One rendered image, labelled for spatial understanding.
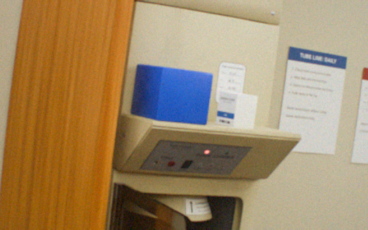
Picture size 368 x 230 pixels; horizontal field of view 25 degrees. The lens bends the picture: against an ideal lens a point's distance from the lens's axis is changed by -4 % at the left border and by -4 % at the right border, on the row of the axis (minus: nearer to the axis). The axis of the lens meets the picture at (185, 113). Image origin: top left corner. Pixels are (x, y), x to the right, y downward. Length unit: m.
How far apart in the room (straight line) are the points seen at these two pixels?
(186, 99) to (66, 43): 0.27
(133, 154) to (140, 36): 0.21
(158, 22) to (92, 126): 0.24
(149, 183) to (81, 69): 0.25
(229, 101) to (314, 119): 0.79
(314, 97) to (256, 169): 0.71
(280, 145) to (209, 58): 0.21
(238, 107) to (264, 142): 0.08
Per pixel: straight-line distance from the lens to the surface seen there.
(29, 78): 1.74
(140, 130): 1.44
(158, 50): 1.53
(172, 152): 1.48
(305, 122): 2.28
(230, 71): 1.61
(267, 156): 1.59
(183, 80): 1.44
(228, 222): 1.71
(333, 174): 2.38
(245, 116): 1.54
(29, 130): 1.71
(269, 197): 2.25
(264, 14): 1.65
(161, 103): 1.42
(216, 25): 1.59
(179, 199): 1.63
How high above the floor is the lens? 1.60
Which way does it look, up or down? 3 degrees down
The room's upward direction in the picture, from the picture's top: 8 degrees clockwise
